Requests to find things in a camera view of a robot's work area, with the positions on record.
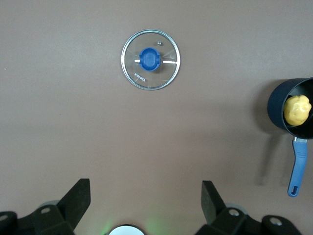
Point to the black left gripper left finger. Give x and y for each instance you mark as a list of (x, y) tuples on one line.
[(73, 203)]

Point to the glass lid with blue knob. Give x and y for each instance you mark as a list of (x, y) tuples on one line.
[(149, 58)]

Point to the brown table cover cloth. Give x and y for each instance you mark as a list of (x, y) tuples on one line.
[(73, 122)]

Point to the yellow potato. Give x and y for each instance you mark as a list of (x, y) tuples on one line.
[(296, 111)]

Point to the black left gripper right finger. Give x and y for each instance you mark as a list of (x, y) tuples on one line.
[(211, 203)]

